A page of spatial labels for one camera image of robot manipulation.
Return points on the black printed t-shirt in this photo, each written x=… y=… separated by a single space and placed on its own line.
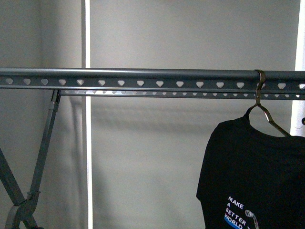
x=251 y=180

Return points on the grey rack leg strut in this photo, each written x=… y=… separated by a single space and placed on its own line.
x=45 y=142

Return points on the grey front rack rail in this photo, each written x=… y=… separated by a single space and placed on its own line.
x=90 y=81

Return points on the grey rack rail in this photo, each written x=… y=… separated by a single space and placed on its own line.
x=159 y=94
x=90 y=81

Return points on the metal clothes hanger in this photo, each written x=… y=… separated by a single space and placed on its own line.
x=258 y=94

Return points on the grey rear rack rail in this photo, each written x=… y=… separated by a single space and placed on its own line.
x=159 y=94

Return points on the grey crossing rack leg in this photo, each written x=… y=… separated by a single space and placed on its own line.
x=23 y=208

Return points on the white left vertical post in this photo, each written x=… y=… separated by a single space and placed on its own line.
x=86 y=106

